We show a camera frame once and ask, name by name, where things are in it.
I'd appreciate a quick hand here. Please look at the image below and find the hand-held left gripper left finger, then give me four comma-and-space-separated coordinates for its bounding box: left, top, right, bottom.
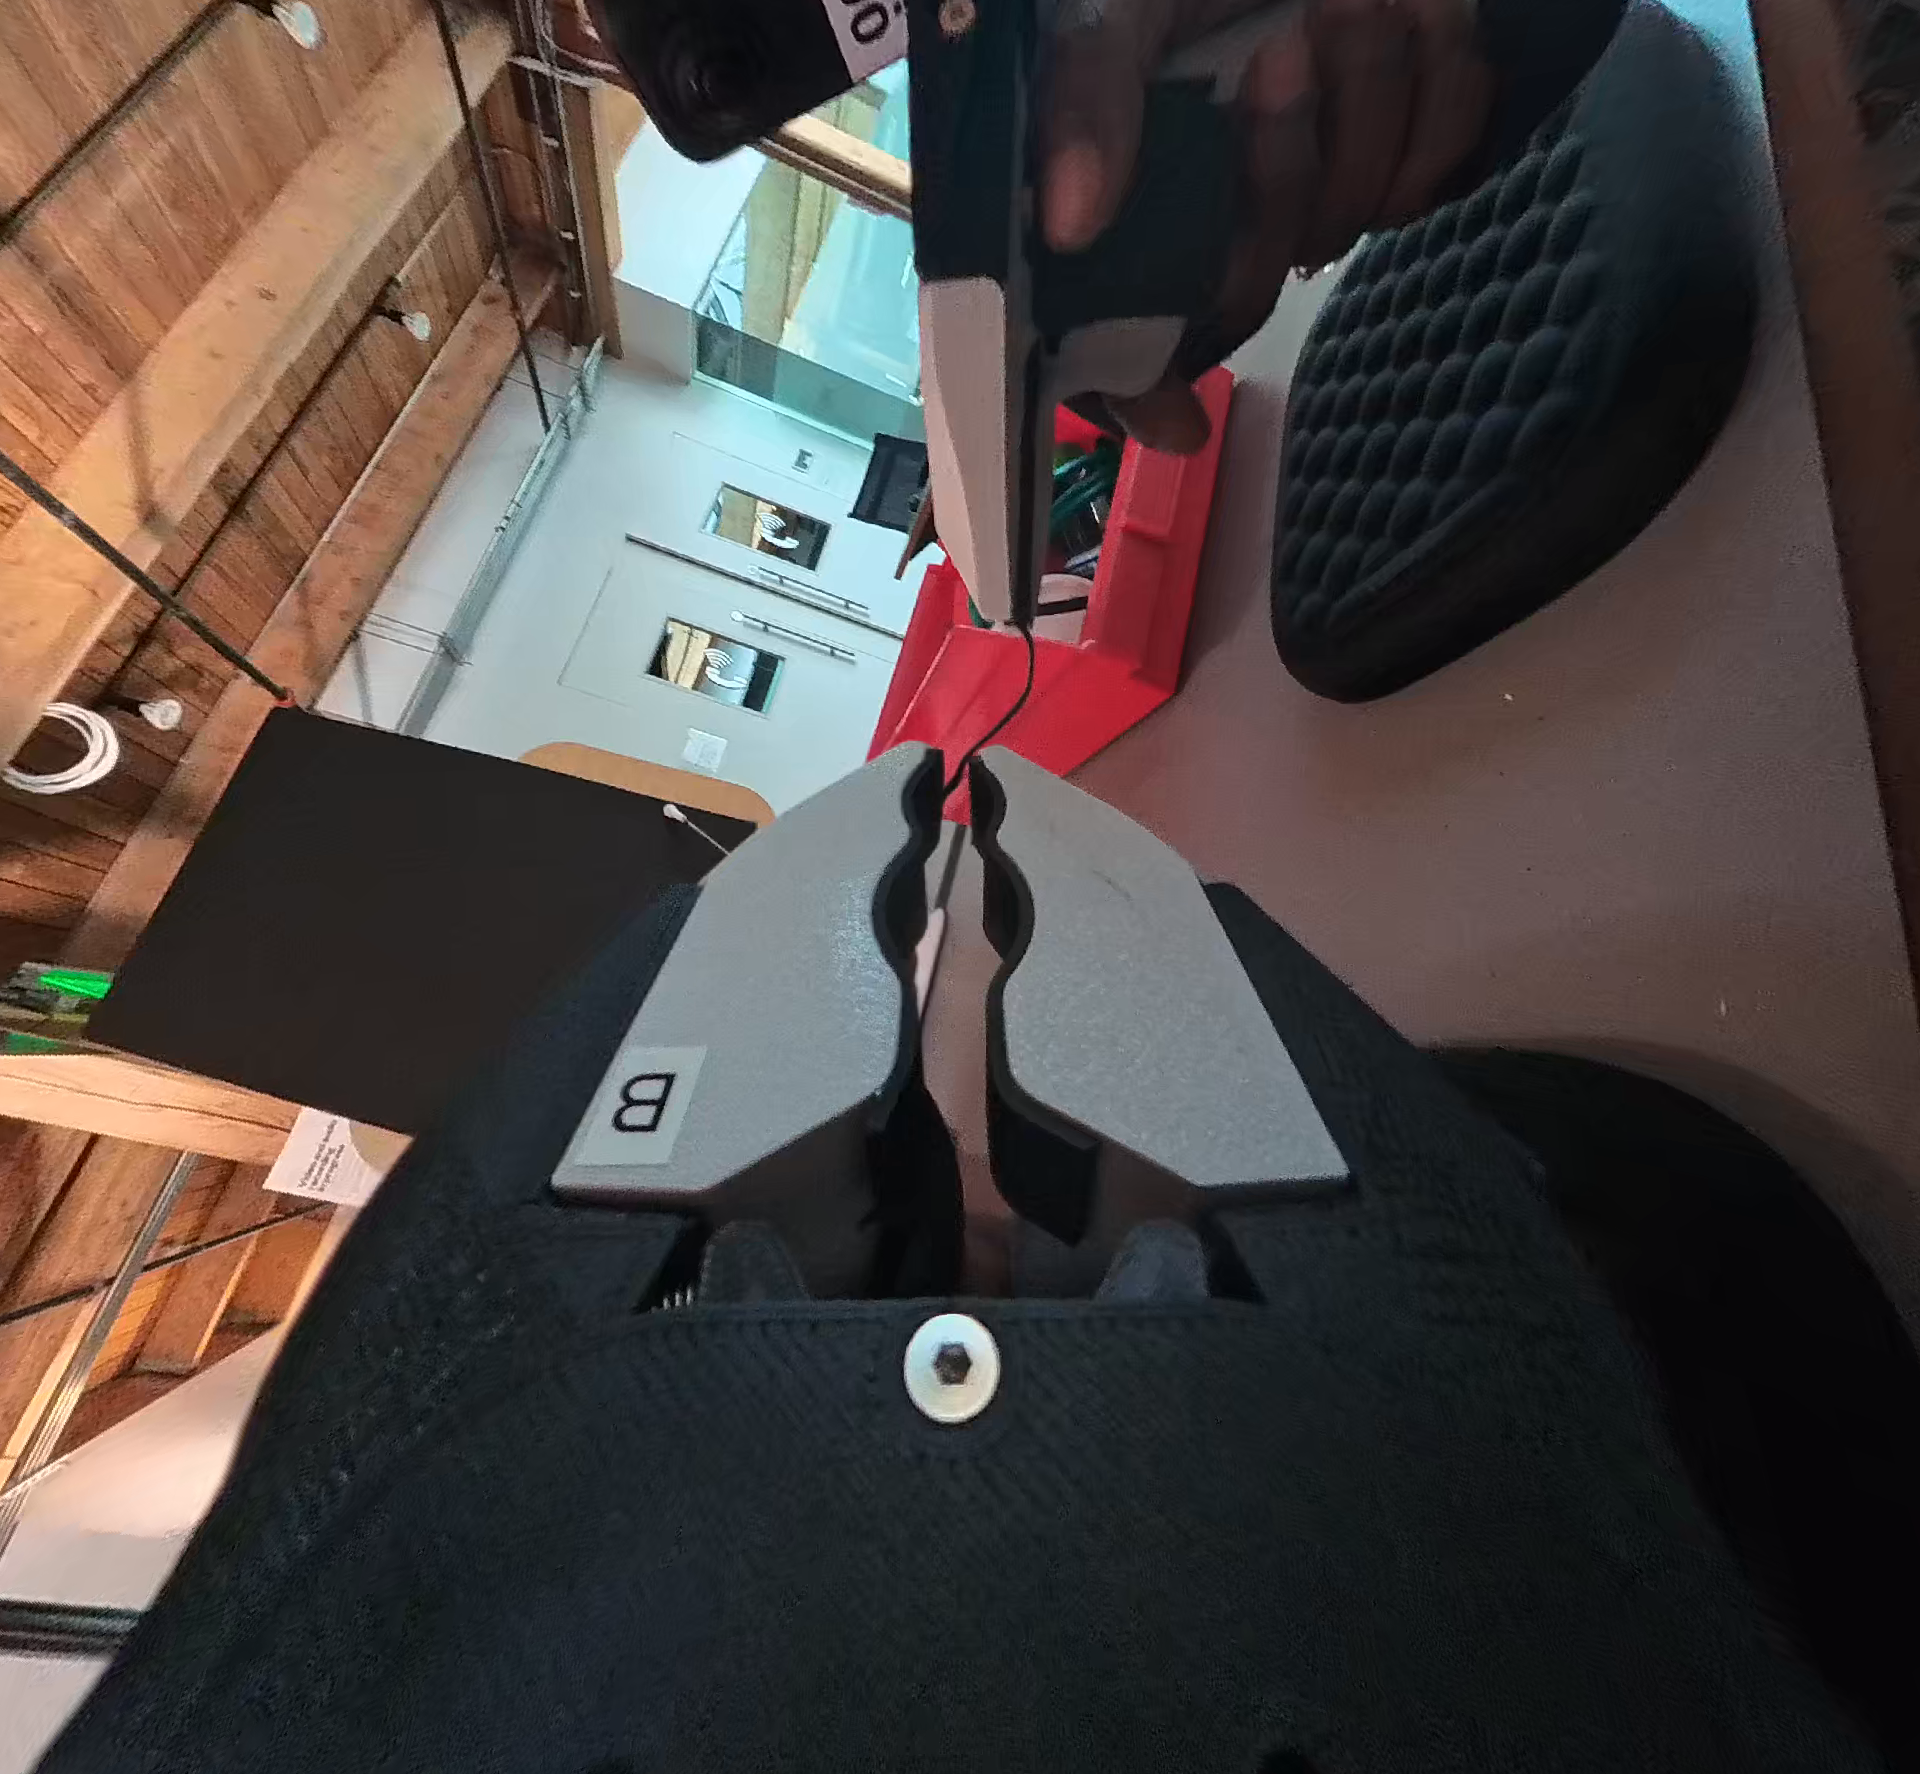
547, 740, 962, 1303

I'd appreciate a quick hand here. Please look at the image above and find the green lit device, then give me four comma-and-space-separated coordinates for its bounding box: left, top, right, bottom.
0, 960, 119, 1057

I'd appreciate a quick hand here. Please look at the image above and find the white paper sign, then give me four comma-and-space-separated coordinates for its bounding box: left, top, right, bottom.
261, 1105, 397, 1202

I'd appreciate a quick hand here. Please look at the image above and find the green coiled cable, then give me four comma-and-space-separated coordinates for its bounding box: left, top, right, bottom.
1053, 435, 1126, 565

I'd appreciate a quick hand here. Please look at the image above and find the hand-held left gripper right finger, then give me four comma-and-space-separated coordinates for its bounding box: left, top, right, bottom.
967, 748, 1352, 1273

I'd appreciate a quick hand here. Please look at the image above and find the black panel with wooden rim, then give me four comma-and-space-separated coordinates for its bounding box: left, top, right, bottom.
81, 706, 774, 1130

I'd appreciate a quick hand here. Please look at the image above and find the white cable coil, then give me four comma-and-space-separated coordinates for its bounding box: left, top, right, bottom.
0, 701, 124, 797

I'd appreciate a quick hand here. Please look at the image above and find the frosted glass partition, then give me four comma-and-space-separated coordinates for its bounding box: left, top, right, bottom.
694, 55, 921, 411

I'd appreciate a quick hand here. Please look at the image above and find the thin black cord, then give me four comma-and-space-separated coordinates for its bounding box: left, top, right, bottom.
932, 616, 1042, 816

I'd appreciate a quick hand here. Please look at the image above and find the white door with window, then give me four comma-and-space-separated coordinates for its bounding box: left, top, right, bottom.
558, 561, 910, 757
622, 432, 921, 614

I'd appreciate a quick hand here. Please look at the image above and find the red plastic bin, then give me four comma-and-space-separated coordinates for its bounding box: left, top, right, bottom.
866, 364, 1234, 775

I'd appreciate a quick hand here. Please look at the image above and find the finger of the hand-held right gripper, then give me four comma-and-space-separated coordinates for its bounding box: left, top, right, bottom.
913, 277, 1046, 632

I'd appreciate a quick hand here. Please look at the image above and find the black office chair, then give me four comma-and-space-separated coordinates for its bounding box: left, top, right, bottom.
850, 432, 932, 525

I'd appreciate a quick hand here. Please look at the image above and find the black bumpy cushion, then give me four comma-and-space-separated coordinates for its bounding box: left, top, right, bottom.
1267, 0, 1761, 704

